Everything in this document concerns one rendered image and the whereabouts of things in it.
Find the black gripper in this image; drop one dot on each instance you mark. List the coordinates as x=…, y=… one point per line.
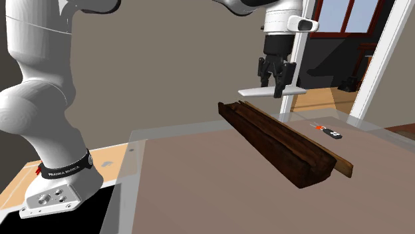
x=278, y=45

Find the white slab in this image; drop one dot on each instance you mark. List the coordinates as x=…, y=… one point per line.
x=254, y=92

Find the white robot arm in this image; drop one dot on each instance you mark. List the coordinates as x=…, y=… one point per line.
x=42, y=107

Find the dark brown long wooden block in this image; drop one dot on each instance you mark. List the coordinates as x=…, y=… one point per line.
x=278, y=142

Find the black key fob orange tag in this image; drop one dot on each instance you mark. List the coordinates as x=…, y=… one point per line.
x=332, y=133

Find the red-brown framed window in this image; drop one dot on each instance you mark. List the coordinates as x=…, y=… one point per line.
x=348, y=16

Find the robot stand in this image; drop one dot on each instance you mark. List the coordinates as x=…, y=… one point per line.
x=14, y=189

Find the white door frame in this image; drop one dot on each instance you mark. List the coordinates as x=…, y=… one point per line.
x=376, y=61

